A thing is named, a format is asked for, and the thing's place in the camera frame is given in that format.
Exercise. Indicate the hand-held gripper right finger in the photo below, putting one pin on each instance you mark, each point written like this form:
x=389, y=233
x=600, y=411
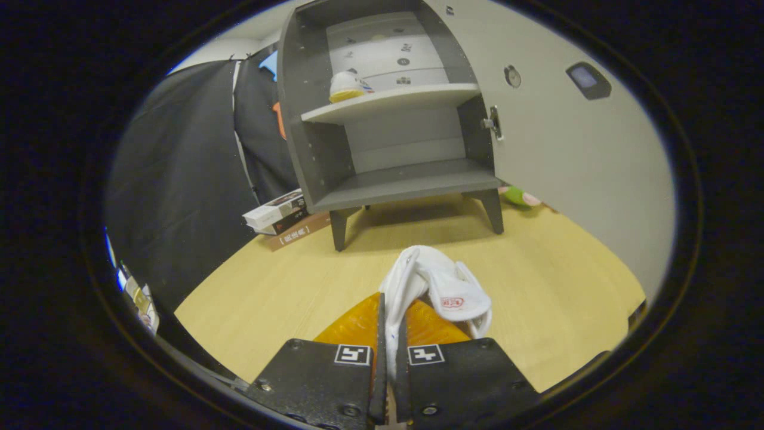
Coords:
x=401, y=394

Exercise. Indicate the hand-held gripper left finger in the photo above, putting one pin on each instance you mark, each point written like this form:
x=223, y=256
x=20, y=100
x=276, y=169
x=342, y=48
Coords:
x=378, y=400

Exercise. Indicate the white shoes pair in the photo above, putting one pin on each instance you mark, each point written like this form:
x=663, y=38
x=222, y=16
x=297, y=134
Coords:
x=441, y=280

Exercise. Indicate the light grey shoe cabinet door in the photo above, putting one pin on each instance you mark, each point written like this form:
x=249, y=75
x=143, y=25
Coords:
x=567, y=179

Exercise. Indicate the white and yellow shoe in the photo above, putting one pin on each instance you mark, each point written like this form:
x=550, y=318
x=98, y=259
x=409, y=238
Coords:
x=346, y=86

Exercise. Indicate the brown book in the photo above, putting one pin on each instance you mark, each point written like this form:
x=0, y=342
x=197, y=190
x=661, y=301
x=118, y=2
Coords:
x=298, y=232

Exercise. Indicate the dark book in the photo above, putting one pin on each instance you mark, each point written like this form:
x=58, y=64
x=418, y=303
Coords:
x=286, y=224

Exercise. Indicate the white book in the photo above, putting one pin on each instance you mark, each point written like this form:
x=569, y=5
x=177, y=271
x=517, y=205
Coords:
x=274, y=211

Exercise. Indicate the green and pink plush toy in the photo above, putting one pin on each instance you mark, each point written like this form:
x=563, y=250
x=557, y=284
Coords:
x=520, y=196

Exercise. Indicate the distant colourful clutter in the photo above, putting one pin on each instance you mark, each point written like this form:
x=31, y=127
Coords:
x=143, y=304

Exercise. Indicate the black backdrop cloth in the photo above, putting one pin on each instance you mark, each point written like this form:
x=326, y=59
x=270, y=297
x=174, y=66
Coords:
x=179, y=179

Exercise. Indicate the blue wall poster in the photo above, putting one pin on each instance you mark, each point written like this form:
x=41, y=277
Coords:
x=111, y=251

